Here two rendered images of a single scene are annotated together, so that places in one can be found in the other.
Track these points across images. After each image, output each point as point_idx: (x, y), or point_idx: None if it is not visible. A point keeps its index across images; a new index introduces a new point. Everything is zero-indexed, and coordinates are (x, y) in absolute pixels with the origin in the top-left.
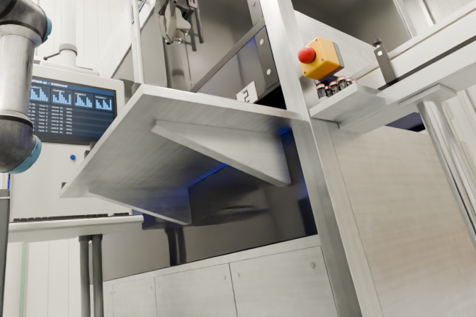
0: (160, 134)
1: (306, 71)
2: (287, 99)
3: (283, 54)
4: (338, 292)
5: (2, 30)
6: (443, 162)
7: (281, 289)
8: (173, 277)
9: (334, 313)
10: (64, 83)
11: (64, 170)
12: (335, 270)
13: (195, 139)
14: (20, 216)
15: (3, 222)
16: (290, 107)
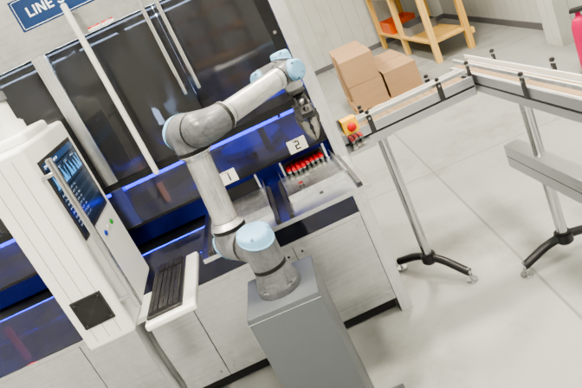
0: None
1: (348, 133)
2: (333, 147)
3: (328, 120)
4: (371, 230)
5: (203, 153)
6: (390, 164)
7: (338, 243)
8: (221, 283)
9: (369, 240)
10: (54, 154)
11: (112, 248)
12: (369, 223)
13: None
14: (130, 306)
15: (318, 270)
16: (337, 151)
